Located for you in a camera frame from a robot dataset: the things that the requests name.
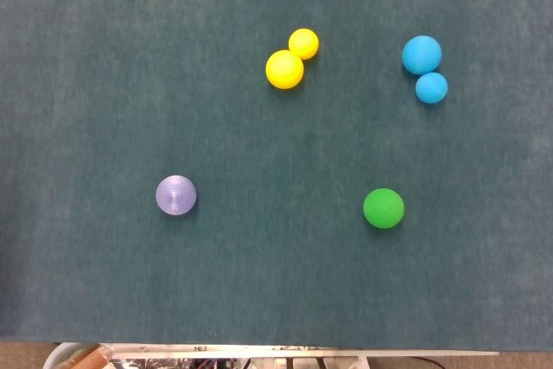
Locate large yellow ball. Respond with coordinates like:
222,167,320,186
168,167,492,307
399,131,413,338
265,49,305,90

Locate purple ball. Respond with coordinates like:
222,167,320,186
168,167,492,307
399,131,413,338
155,175,198,216

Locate green ball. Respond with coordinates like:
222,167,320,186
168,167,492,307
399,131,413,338
362,188,405,230

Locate small blue ball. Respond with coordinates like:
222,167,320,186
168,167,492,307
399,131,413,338
415,72,449,105

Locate large blue ball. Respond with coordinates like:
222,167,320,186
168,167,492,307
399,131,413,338
401,35,443,76

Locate small yellow ball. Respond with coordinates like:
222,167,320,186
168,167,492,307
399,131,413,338
288,28,321,60

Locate teal felt table cloth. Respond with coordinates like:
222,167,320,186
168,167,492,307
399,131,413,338
0,0,553,352

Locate silver crumpled foil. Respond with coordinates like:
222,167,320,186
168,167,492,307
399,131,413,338
110,358,191,369

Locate brown cylindrical object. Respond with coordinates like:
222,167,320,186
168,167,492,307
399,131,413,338
64,344,114,369

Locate white plastic bucket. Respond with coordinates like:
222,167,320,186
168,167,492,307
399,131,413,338
42,341,103,369

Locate white metal frame bar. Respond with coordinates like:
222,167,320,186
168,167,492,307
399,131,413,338
99,342,500,359

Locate black and red wires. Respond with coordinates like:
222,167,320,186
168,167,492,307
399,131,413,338
189,358,251,369

